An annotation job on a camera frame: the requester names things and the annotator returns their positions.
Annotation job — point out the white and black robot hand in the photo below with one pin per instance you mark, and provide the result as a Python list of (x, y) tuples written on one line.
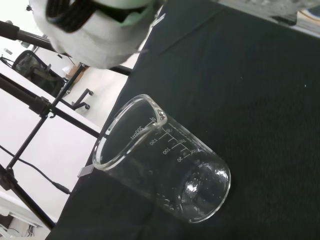
[(100, 42)]

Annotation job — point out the clear graduated glass beaker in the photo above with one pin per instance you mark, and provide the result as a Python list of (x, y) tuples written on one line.
[(175, 175)]

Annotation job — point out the thin black tripod rod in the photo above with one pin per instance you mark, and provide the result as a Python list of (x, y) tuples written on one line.
[(67, 86)]

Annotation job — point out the black wheeled stand base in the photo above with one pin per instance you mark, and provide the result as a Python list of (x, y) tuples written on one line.
[(81, 98)]

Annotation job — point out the small grey cloth clip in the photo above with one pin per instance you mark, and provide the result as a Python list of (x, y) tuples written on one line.
[(86, 171), (158, 20)]

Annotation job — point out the black mesh office chair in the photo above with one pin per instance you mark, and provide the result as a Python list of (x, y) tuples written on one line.
[(37, 72)]

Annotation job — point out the black bench cloth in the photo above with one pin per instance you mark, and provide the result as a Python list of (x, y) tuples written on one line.
[(250, 112)]

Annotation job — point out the black tripod leg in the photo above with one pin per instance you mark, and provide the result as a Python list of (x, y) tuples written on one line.
[(27, 200)]

